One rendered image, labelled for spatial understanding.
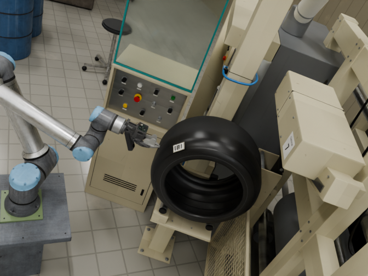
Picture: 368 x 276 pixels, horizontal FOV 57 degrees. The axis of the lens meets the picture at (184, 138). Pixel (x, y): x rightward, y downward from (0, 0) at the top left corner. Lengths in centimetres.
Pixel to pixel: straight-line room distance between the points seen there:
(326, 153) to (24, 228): 160
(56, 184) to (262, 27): 155
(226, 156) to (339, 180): 54
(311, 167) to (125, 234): 190
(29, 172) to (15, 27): 269
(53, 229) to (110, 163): 84
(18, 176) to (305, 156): 143
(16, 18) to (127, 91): 228
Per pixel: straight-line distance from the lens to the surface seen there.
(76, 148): 169
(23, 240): 209
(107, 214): 298
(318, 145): 128
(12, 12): 436
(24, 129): 199
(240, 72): 179
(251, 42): 174
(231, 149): 160
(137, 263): 279
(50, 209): 221
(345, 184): 128
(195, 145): 159
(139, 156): 263
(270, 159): 224
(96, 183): 297
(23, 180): 197
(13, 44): 453
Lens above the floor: 235
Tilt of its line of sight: 36 degrees down
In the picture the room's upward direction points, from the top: 23 degrees clockwise
